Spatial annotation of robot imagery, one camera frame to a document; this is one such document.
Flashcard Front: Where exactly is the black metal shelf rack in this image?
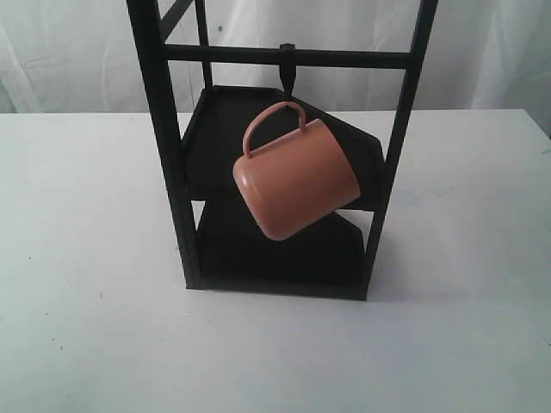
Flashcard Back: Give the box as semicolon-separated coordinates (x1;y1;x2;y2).
127;1;437;300

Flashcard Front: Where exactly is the white backdrop curtain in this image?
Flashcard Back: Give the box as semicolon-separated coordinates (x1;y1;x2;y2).
1;1;550;120

